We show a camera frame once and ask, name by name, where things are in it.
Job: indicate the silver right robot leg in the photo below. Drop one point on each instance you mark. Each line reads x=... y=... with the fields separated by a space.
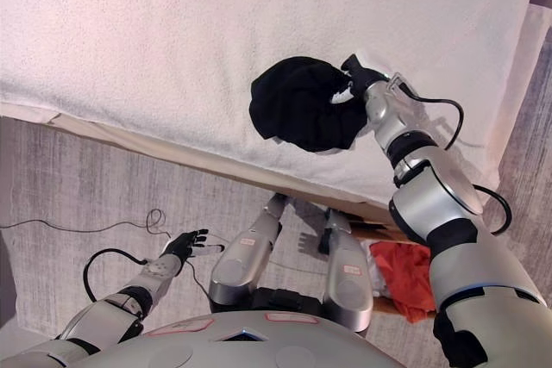
x=347 y=273

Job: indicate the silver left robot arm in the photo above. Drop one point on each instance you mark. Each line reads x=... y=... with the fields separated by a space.
x=121 y=299

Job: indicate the black garment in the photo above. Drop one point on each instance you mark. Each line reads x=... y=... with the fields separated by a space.
x=302 y=105

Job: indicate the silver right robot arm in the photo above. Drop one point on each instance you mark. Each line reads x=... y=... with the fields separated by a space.
x=453 y=221

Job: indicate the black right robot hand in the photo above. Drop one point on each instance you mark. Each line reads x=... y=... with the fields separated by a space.
x=361 y=77

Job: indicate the brown wicker basket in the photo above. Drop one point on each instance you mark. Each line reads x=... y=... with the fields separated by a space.
x=388 y=233

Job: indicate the red garment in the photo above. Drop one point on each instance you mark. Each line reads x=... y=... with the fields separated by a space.
x=405 y=277

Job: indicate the white garment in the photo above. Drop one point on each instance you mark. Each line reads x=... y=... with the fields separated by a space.
x=379 y=277

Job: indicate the bed with beige sheet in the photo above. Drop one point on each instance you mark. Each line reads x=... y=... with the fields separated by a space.
x=142 y=144

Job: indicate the silver robot torso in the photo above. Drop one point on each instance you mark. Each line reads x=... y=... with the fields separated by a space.
x=241 y=346

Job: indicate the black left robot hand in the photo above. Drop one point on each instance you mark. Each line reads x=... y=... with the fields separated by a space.
x=183 y=245

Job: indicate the large white terry blanket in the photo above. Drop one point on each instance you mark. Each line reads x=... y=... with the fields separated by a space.
x=172 y=40

